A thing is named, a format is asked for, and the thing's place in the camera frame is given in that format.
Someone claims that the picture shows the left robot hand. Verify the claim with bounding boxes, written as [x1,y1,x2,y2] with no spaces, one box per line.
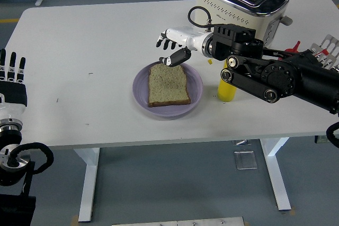
[0,48,29,122]

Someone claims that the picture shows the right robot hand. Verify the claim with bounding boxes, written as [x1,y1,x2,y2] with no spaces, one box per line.
[155,25,210,67]

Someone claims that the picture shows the cream and chrome toaster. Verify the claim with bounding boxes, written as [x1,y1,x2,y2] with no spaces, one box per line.
[195,0,293,49]

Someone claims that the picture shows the bread slice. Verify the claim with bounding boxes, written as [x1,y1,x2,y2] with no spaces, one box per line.
[147,64,192,108]

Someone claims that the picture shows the purple plate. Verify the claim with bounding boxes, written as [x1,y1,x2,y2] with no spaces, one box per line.
[132,60,204,117]

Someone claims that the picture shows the clear floor cover plate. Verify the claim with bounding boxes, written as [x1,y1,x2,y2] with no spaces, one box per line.
[234,150,258,170]

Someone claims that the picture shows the yellow squeeze bottle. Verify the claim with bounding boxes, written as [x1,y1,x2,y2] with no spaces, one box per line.
[208,58,238,103]

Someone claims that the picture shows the red squeeze bottle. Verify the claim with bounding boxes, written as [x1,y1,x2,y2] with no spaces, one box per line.
[284,41,301,55]

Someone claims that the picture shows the white table leg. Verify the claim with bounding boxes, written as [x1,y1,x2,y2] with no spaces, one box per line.
[73,147,101,223]
[258,137,292,211]

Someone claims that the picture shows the metal toast rack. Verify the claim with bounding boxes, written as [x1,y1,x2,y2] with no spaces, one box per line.
[309,34,339,72]

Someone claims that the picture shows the grey metal base plate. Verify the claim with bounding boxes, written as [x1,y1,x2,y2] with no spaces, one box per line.
[111,216,245,226]

